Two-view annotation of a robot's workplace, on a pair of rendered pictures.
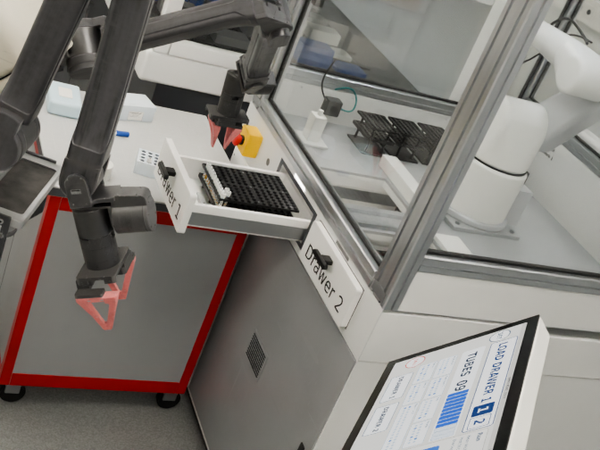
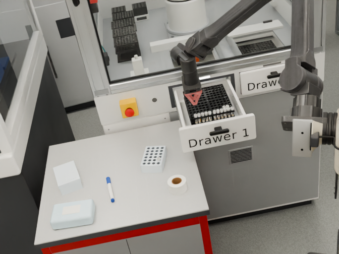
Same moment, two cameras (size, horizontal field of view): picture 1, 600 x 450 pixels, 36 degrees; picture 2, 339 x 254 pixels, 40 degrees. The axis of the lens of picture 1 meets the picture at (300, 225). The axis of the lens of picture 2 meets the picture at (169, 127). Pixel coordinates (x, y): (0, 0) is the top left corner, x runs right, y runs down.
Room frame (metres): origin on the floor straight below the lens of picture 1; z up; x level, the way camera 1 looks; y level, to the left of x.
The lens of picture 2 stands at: (1.50, 1.67, 1.94)
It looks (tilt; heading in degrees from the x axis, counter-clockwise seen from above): 35 degrees down; 300
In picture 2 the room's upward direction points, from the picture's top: 11 degrees counter-clockwise
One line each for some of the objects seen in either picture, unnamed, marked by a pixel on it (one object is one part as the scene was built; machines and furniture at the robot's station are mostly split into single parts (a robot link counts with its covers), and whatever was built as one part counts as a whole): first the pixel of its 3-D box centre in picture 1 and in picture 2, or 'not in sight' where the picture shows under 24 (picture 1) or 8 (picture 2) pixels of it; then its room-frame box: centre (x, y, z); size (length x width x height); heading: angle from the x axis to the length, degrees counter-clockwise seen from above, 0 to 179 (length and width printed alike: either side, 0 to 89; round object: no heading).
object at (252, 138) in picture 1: (248, 141); (128, 108); (2.49, 0.23, 0.88); 0.07 x 0.05 x 0.07; 30
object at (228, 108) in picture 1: (229, 105); (190, 77); (2.16, 0.28, 1.08); 0.10 x 0.07 x 0.07; 118
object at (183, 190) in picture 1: (174, 183); (218, 133); (2.05, 0.33, 0.87); 0.29 x 0.02 x 0.11; 30
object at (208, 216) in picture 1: (249, 199); (208, 107); (2.16, 0.15, 0.86); 0.40 x 0.26 x 0.06; 120
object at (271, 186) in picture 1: (246, 196); (208, 107); (2.15, 0.16, 0.87); 0.22 x 0.18 x 0.06; 120
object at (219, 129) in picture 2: (167, 170); (218, 130); (2.04, 0.35, 0.91); 0.07 x 0.04 x 0.01; 30
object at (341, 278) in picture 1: (329, 271); (273, 77); (1.94, -0.11, 0.87); 0.29 x 0.02 x 0.11; 30
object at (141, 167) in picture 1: (157, 166); (154, 159); (2.30, 0.43, 0.78); 0.12 x 0.08 x 0.04; 105
